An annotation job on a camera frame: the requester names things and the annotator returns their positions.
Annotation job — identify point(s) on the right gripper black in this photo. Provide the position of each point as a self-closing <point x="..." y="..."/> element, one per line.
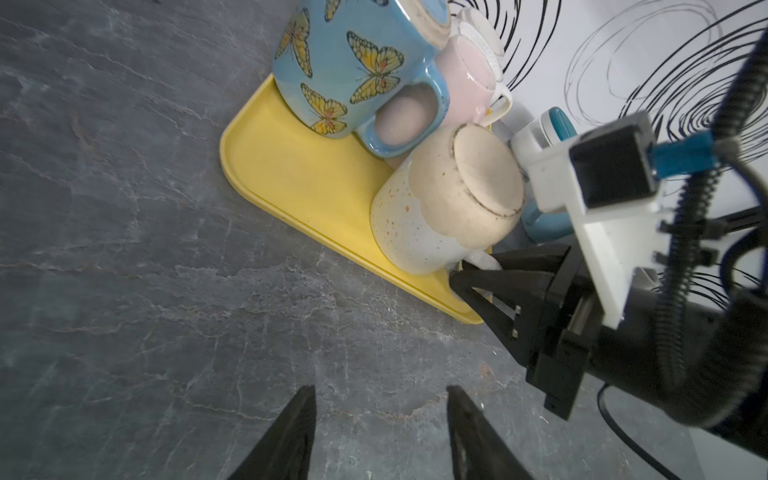
<point x="545" y="312"/>

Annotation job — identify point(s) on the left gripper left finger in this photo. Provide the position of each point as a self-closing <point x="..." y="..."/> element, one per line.
<point x="284" y="451"/>

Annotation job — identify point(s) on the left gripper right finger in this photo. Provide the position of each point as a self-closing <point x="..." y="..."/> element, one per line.
<point x="478" y="452"/>

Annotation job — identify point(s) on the beige speckled mug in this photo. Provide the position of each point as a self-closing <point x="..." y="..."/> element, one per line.
<point x="457" y="194"/>

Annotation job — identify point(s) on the yellow plastic tray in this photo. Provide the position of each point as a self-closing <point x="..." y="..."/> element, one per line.
<point x="322" y="187"/>

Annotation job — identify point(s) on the light blue mug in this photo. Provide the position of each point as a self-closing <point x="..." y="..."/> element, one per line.
<point x="545" y="227"/>

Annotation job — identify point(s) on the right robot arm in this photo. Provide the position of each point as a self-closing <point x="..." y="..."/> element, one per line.
<point x="725" y="358"/>

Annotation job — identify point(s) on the teal lidded white mug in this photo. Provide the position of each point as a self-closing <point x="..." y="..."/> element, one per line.
<point x="553" y="126"/>

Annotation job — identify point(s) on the pink mug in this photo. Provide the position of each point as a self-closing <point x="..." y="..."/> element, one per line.
<point x="471" y="66"/>

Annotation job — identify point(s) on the blue butterfly mug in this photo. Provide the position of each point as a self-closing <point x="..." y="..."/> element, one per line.
<point x="339" y="62"/>

